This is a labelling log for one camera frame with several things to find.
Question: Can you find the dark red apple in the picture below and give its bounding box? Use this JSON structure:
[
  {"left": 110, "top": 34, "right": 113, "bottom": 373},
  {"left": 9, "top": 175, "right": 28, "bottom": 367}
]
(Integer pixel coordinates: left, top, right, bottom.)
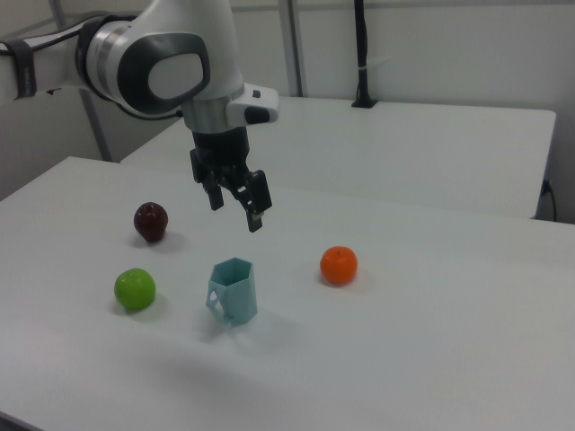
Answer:
[{"left": 133, "top": 201, "right": 170, "bottom": 244}]

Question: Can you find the grey velcro strap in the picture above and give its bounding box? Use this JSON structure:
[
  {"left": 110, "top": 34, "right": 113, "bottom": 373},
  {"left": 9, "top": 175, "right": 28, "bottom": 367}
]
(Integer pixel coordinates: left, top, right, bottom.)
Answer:
[{"left": 4, "top": 39, "right": 38, "bottom": 101}]

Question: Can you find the green apple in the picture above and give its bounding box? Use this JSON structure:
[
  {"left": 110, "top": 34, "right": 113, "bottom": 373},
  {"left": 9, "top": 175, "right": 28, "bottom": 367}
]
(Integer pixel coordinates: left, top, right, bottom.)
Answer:
[{"left": 113, "top": 268, "right": 157, "bottom": 312}]

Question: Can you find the orange fruit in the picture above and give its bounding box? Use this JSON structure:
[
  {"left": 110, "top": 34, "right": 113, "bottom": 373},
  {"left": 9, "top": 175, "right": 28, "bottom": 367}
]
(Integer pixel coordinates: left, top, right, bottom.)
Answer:
[{"left": 319, "top": 245, "right": 359, "bottom": 286}]

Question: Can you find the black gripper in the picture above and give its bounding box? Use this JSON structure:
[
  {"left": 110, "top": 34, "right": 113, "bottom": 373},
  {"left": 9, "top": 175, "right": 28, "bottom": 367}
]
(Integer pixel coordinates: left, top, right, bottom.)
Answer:
[{"left": 189, "top": 127, "right": 274, "bottom": 233}]

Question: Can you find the light blue hexagonal mug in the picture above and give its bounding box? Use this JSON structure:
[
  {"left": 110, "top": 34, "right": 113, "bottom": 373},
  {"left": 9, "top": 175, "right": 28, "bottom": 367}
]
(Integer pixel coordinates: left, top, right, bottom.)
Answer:
[{"left": 205, "top": 257, "right": 259, "bottom": 327}]

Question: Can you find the black pole with clamp base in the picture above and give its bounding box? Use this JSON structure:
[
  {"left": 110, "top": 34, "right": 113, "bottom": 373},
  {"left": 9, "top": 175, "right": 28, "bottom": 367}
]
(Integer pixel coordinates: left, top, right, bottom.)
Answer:
[{"left": 350, "top": 0, "right": 379, "bottom": 110}]

